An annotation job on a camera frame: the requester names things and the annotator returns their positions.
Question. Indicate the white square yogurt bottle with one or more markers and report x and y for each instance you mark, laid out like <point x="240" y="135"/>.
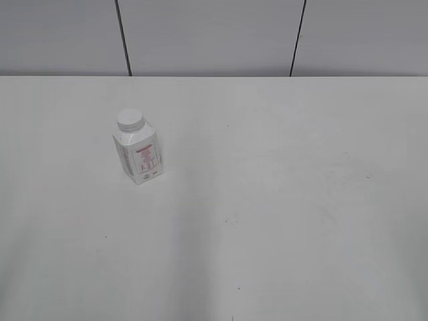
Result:
<point x="139" y="151"/>

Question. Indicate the white screw bottle cap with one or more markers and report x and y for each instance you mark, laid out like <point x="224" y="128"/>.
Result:
<point x="130" y="120"/>

